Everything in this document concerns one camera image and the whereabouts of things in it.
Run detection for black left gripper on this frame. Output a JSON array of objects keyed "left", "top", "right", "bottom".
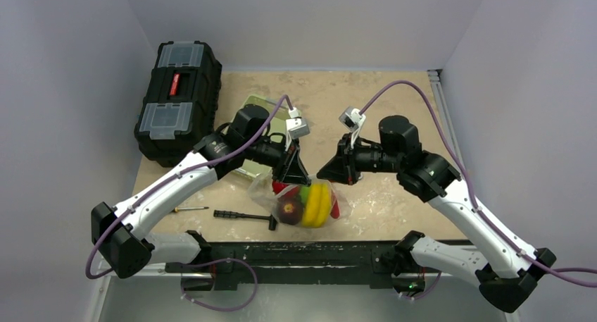
[{"left": 244, "top": 133, "right": 311, "bottom": 185}]

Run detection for red tomato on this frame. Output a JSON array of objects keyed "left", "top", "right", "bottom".
[{"left": 272, "top": 180, "right": 301, "bottom": 199}]

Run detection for clear zip top bag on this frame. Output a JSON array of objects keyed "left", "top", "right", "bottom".
[{"left": 248, "top": 173, "right": 353, "bottom": 229}]

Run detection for dark red apple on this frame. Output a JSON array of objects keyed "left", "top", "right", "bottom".
[{"left": 275, "top": 199, "right": 304, "bottom": 225}]

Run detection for red chili pepper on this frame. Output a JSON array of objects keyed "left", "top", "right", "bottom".
[{"left": 330, "top": 192, "right": 340, "bottom": 220}]

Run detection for yellow banana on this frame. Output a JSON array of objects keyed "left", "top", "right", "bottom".
[{"left": 301, "top": 182, "right": 332, "bottom": 228}]

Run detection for pale green perforated basket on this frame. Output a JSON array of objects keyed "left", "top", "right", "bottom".
[{"left": 234, "top": 94, "right": 290, "bottom": 180}]

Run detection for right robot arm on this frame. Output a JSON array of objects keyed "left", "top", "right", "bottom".
[{"left": 317, "top": 114, "right": 556, "bottom": 313}]

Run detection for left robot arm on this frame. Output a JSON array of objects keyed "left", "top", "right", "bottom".
[{"left": 91, "top": 104, "right": 310, "bottom": 278}]

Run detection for black hammer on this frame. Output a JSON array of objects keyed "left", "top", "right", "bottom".
[{"left": 213, "top": 210, "right": 278, "bottom": 231}]

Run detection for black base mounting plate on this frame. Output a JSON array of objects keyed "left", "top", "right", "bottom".
[{"left": 165, "top": 241, "right": 437, "bottom": 295}]

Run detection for black plastic toolbox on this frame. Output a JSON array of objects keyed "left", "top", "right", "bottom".
[{"left": 134, "top": 41, "right": 222, "bottom": 168}]

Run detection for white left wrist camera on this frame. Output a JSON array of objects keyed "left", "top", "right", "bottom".
[{"left": 285, "top": 108, "right": 310, "bottom": 150}]

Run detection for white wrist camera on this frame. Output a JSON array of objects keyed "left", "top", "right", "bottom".
[
  {"left": 339, "top": 106, "right": 366, "bottom": 148},
  {"left": 285, "top": 108, "right": 310, "bottom": 150}
]

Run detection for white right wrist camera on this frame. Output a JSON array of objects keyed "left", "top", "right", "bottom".
[{"left": 339, "top": 106, "right": 366, "bottom": 148}]

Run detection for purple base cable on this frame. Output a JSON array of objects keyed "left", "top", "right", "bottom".
[{"left": 180, "top": 257, "right": 259, "bottom": 312}]

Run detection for yellow handled screwdriver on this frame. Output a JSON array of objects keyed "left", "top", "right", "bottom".
[{"left": 172, "top": 206, "right": 210, "bottom": 213}]

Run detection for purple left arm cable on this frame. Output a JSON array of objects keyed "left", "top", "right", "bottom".
[{"left": 84, "top": 94, "right": 295, "bottom": 280}]

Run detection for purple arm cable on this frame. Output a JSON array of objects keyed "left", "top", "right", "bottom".
[
  {"left": 84, "top": 94, "right": 295, "bottom": 280},
  {"left": 358, "top": 80, "right": 597, "bottom": 289}
]

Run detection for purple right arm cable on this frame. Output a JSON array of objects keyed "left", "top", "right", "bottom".
[{"left": 358, "top": 80, "right": 597, "bottom": 289}]

